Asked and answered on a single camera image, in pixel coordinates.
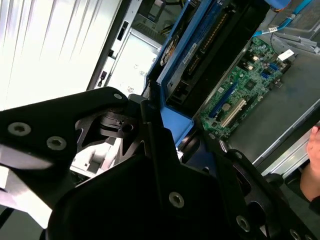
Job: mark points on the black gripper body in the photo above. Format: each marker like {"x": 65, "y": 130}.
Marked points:
{"x": 112, "y": 200}

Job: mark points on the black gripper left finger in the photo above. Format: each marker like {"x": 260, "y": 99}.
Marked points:
{"x": 62, "y": 117}

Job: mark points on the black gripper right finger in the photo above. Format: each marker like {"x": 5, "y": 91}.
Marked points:
{"x": 230, "y": 165}

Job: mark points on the hard disk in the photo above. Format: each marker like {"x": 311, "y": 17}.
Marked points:
{"x": 180, "y": 50}

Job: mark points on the person's bare hand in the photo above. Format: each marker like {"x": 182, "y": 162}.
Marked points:
{"x": 313, "y": 175}

